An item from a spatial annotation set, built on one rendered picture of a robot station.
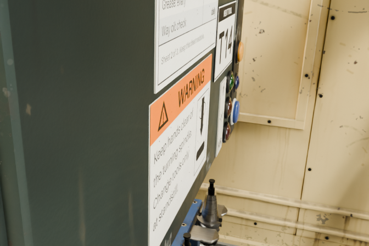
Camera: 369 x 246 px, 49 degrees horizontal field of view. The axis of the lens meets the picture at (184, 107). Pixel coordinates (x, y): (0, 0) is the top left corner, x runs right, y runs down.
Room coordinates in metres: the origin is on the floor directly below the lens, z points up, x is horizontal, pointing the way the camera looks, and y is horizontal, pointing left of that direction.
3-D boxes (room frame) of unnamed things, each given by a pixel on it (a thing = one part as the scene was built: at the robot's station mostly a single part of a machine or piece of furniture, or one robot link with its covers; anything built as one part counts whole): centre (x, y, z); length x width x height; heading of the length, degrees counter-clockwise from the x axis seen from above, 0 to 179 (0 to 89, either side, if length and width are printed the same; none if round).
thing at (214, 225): (0.85, -0.07, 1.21); 0.06 x 0.06 x 0.03
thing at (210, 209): (0.85, -0.07, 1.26); 0.04 x 0.04 x 0.07
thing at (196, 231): (0.80, -0.06, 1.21); 0.07 x 0.05 x 0.01; 75
